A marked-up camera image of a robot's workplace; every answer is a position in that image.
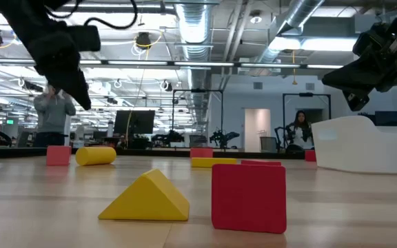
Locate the grey office chair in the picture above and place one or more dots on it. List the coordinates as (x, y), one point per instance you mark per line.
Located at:
(268, 144)

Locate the silver ceiling air duct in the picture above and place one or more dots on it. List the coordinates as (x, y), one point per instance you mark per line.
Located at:
(193, 38)

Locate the seated person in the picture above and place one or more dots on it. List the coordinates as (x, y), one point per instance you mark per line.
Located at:
(300, 132)

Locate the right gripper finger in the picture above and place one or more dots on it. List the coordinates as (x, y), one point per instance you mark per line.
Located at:
(356, 100)
(353, 78)

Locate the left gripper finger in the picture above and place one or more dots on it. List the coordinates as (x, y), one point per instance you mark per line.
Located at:
(74, 89)

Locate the yellow cylinder block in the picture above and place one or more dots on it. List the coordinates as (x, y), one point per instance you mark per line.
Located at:
(95, 155)

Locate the white plastic bin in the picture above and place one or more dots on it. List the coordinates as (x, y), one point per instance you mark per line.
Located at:
(367, 148)

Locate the red bar block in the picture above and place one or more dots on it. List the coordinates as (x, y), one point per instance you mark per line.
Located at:
(261, 162)

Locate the black computer monitor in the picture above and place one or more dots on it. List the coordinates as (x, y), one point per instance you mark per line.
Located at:
(134, 122)

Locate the small red block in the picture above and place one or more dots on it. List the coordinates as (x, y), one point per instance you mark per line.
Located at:
(310, 155)

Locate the large red rectangular block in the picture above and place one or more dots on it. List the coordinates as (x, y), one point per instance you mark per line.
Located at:
(249, 198)

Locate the red arch block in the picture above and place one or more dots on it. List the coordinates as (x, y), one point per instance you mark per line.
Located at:
(201, 152)

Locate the yellow triangular prism block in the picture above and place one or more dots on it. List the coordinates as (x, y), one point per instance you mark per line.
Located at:
(147, 201)

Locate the background black robot arm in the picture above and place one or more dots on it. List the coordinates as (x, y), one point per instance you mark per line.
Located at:
(224, 137)

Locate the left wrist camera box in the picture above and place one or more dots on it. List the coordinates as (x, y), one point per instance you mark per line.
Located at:
(86, 38)

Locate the red cube block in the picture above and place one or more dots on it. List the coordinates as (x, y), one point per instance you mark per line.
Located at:
(58, 155)

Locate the yellow bar block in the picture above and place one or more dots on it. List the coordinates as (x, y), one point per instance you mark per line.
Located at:
(213, 162)

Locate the standing person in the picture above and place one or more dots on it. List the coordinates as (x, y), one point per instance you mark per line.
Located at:
(54, 117)

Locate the black aluminium table frame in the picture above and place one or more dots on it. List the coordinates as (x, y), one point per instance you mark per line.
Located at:
(19, 152)

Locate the black metal gantry frame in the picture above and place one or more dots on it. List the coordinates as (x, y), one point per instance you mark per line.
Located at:
(198, 91)
(307, 94)

